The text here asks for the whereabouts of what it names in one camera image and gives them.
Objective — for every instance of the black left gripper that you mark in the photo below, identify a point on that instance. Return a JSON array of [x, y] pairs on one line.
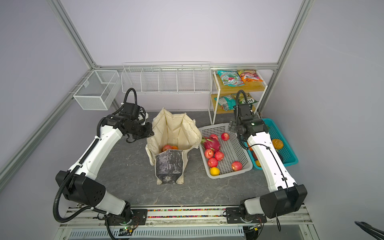
[[149, 132]]

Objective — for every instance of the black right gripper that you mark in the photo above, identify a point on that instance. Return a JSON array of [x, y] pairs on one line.
[[233, 127]]

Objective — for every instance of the cream canvas grocery bag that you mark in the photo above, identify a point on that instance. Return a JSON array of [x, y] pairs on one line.
[[174, 136]]

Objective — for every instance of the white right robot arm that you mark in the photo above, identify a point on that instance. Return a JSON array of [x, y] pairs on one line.
[[285, 195]]

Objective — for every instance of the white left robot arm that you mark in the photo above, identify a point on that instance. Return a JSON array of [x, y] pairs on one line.
[[78, 184]]

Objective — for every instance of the green snack bag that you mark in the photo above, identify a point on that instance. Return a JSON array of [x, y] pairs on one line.
[[241, 99]]

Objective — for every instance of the teal snack bag lower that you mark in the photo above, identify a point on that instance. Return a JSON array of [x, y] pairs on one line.
[[227, 103]]

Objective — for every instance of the teal snack bag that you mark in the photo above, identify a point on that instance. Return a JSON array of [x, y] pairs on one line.
[[230, 78], [227, 103]]

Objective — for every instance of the teal snack bag top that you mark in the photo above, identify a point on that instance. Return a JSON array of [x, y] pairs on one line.
[[230, 78]]

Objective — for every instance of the orange snack bag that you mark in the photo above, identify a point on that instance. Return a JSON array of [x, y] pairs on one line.
[[248, 76]]

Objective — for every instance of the white plastic fruit basket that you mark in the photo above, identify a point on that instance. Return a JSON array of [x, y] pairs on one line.
[[231, 148]]

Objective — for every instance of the brown potato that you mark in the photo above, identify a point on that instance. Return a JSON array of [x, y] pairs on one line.
[[278, 144]]

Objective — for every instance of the two-tier wooden shelf rack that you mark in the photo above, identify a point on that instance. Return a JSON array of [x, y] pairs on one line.
[[220, 90]]

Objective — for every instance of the pink dragon fruit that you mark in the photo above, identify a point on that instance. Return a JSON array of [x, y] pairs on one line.
[[211, 142]]

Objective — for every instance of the red apple in basket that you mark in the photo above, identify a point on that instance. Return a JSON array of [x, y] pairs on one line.
[[209, 153]]

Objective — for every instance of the teal plastic vegetable basket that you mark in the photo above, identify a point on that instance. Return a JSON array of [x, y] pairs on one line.
[[285, 147]]

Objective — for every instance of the white mesh box basket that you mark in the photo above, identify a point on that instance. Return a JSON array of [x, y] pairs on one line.
[[98, 90]]

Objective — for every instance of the yellow lemon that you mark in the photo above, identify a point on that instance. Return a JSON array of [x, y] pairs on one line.
[[214, 171]]

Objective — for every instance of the black tripod leg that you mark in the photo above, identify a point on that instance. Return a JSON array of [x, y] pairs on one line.
[[374, 232]]

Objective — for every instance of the white wire wall basket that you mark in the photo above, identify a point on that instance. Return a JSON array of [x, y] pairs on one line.
[[167, 77]]

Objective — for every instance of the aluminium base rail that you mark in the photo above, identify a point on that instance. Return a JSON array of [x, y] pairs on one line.
[[182, 223]]

